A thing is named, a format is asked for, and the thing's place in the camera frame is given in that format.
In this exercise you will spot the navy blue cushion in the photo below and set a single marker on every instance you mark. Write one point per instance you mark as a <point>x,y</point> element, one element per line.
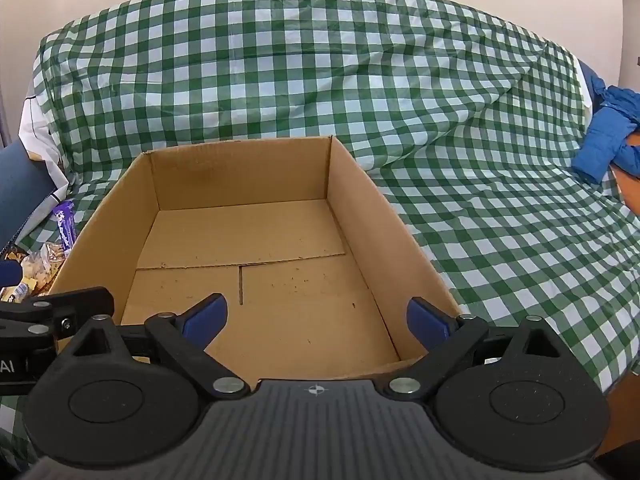
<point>20,185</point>

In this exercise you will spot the white pillow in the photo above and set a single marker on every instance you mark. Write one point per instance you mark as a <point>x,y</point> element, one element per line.
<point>42,135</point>

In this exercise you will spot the blue jacket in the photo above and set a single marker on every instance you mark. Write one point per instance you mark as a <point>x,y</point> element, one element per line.
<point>600,140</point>

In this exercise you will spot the purple cow print snack packet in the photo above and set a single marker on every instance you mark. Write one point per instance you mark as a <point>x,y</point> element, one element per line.
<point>65,222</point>

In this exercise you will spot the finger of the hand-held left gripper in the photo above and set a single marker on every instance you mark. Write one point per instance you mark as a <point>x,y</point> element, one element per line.
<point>60,305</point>
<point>10,271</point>

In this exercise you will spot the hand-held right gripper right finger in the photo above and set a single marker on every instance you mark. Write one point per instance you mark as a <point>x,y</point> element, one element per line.
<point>425,320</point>

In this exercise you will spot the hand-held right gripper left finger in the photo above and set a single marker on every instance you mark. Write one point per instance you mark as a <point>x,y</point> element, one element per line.
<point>207,317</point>

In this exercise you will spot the clear cookie packet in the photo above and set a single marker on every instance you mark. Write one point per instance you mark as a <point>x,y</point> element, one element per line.
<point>40,272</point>

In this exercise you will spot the green checkered cloth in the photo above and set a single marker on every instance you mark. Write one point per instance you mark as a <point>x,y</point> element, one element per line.
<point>350,85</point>

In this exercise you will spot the brown cardboard box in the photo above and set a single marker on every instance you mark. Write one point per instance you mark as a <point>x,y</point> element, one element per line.
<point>240,240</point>

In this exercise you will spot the brown wooden furniture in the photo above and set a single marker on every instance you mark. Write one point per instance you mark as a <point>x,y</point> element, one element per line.
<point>627,175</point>

